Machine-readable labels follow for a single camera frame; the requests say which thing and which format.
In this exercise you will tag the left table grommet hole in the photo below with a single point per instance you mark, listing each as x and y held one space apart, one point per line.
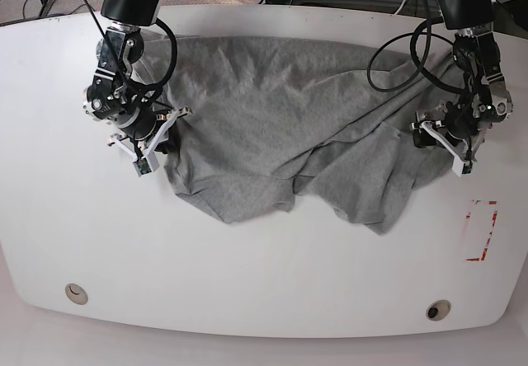
76 294

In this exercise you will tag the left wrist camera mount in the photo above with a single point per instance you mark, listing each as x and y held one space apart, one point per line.
463 164

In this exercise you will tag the red tape rectangle marker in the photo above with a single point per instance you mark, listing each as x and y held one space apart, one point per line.
478 229

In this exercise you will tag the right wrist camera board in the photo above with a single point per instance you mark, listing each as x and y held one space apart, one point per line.
145 166

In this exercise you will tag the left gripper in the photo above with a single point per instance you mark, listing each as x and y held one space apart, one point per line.
451 126

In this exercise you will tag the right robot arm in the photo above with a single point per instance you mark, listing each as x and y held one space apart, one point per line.
134 108

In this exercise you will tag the right table grommet hole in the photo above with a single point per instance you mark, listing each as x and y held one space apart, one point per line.
438 310

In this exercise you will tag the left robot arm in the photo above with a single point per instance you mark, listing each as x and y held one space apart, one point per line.
483 100

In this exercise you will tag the table grommet hole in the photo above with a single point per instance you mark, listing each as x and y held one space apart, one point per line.
76 294
438 310

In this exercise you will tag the grey T-shirt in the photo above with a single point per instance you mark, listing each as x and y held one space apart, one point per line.
275 118

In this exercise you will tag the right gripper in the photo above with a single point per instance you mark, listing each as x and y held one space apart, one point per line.
148 132

